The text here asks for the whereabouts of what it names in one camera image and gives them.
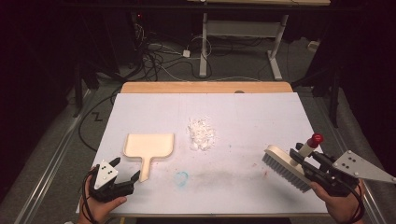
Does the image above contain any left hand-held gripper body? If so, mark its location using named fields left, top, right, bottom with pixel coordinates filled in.
left=89, top=160, right=135, bottom=203

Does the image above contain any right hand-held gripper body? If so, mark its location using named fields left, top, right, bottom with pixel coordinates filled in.
left=303, top=150, right=396, bottom=198

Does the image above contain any cream brush with red-tipped handle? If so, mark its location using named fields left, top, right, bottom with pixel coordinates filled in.
left=262, top=133, right=325, bottom=193

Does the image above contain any cream dustpan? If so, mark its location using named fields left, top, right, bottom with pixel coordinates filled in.
left=122, top=133, right=176, bottom=183

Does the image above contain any person's left hand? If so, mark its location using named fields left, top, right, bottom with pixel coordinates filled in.
left=77, top=175, right=128, bottom=224

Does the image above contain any person's right hand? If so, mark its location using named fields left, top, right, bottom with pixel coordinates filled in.
left=309, top=181, right=366, bottom=224

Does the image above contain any white table mat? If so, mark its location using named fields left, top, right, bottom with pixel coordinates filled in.
left=76, top=91, right=330, bottom=216

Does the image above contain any pile of white paper scraps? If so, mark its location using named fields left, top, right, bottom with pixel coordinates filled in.
left=186, top=117, right=217, bottom=152

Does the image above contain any white box on floor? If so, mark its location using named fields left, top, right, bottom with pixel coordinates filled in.
left=307, top=40, right=321, bottom=53

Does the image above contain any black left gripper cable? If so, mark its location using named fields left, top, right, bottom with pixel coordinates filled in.
left=80, top=167, right=100, bottom=224

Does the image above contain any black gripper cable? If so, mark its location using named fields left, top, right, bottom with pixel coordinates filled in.
left=80, top=167, right=100, bottom=224
left=340, top=178, right=366, bottom=224

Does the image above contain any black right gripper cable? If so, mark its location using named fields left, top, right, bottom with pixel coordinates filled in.
left=340, top=178, right=366, bottom=224

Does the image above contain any black floor cable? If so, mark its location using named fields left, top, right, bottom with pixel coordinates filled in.
left=78, top=91, right=122, bottom=153

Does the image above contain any tangle of floor cables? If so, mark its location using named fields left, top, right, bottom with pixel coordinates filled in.
left=134, top=22, right=216, bottom=82

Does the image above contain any white desk frame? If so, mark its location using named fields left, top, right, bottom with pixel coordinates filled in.
left=198, top=12, right=290, bottom=81

